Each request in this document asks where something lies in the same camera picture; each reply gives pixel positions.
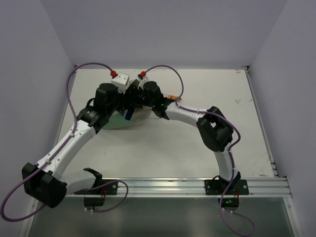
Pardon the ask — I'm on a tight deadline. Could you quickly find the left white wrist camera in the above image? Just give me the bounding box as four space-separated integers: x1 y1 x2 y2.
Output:
111 73 130 94

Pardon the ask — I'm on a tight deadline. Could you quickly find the blue snack packet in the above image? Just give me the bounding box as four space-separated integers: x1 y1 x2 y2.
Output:
123 107 135 120

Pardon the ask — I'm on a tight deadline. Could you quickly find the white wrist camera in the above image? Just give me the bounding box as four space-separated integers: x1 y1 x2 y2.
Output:
111 73 130 94
137 71 150 89

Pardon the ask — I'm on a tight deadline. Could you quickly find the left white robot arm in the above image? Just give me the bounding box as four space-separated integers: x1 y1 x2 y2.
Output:
22 83 122 208

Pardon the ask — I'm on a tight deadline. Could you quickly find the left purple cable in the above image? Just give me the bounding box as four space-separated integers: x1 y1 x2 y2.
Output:
0 63 129 221

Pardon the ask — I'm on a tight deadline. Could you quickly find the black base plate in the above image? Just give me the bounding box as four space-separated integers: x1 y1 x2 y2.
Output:
75 179 119 196
204 179 249 196

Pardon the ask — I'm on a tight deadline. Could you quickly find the aluminium mounting rail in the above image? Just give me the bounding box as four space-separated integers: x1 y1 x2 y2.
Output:
32 176 292 198

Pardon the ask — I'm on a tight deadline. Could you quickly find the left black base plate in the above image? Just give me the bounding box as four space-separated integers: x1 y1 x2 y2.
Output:
75 179 119 196

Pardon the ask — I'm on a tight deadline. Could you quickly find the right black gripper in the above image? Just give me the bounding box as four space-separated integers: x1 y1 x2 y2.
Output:
123 84 155 109

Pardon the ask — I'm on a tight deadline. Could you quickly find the green printed paper bag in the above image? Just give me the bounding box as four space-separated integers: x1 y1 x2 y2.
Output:
101 79 155 130

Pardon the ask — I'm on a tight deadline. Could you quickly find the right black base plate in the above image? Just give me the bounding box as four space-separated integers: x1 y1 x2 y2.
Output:
204 179 249 196

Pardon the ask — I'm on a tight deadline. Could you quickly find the orange snack packet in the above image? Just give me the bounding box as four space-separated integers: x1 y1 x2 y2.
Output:
165 94 182 101

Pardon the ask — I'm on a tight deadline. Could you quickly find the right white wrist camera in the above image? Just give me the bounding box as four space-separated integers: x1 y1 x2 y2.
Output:
137 71 150 89

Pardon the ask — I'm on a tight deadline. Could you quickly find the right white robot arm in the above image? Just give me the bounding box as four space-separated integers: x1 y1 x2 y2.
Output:
126 81 240 194

